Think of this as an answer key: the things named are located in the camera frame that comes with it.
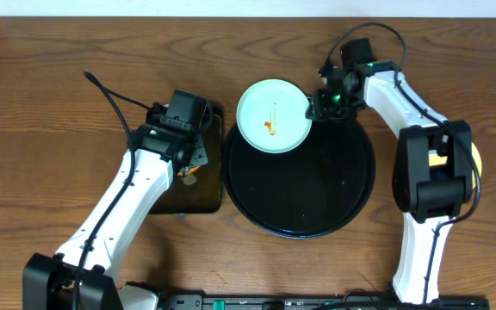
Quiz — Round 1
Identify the orange green sponge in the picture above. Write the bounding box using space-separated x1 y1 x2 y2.
177 165 200 177

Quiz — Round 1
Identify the light blue plate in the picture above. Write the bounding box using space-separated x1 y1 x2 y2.
236 79 312 153

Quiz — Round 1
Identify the yellow plate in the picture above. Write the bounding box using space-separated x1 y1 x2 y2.
428 143 482 176

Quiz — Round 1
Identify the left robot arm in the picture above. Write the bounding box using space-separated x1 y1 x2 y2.
22 124 208 309

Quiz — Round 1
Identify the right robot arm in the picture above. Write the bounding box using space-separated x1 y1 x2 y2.
306 59 480 305

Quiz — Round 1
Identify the rectangular black water tray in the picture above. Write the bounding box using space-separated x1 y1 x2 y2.
150 103 224 214

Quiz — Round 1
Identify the round black tray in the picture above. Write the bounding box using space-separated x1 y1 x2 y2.
221 120 375 239

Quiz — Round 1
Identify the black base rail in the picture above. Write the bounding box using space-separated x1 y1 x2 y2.
157 293 491 310

